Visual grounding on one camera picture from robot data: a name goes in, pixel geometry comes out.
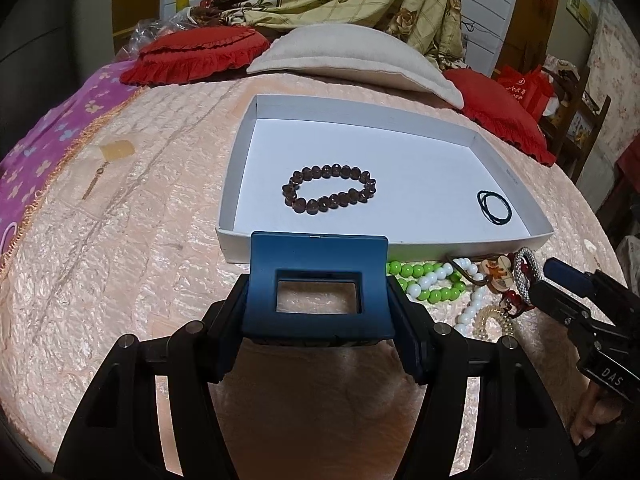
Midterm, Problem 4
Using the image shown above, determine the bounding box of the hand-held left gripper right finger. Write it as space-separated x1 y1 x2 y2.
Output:
386 276 581 480

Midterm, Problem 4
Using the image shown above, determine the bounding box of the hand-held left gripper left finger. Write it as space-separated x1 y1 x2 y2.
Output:
52 272 251 480

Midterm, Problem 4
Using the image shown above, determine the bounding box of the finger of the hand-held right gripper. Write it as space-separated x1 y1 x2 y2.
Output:
530 280 593 331
542 257 608 301

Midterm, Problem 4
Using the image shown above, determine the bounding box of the silver braided hair tie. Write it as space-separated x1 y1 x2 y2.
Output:
512 247 543 306

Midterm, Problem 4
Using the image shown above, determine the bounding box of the red bead bracelet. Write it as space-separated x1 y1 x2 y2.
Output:
500 290 536 318

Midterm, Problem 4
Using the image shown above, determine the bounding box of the green bead bracelet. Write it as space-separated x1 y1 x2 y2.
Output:
386 260 468 304

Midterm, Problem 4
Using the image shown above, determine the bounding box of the white bead bracelet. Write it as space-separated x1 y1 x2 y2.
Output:
407 257 488 338

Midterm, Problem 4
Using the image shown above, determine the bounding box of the brown hair tie with charm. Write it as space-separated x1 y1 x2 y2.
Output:
445 255 513 293

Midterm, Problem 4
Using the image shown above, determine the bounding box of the clear spiral hair tie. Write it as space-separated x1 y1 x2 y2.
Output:
472 307 516 343

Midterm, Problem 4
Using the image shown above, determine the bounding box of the black hair tie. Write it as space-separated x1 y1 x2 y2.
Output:
476 190 512 224

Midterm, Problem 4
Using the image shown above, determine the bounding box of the blue hair claw clip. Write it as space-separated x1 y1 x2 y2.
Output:
241 231 396 347

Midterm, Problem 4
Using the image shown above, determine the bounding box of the white cardboard tray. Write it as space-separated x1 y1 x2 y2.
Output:
216 94 555 265

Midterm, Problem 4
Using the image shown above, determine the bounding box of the brown bead bracelet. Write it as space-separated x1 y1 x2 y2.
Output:
281 162 377 213

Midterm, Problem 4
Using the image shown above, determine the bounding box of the person's right hand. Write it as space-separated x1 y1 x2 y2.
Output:
570 381 640 447

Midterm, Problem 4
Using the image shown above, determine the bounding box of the red ruffled pillow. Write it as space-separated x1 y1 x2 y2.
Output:
442 69 557 167
121 26 271 87

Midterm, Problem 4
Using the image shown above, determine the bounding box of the red shopping bag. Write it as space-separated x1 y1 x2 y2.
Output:
495 64 557 122

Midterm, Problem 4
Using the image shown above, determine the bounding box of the pink floral curtain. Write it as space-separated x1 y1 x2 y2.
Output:
585 0 640 142

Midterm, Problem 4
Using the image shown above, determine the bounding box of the purple flowered blanket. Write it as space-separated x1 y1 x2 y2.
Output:
0 59 147 243

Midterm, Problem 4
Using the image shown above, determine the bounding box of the beige pillow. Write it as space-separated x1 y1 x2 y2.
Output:
246 24 464 110

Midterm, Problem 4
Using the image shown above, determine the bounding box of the clear plastic bag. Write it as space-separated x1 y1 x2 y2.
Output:
121 7 202 57

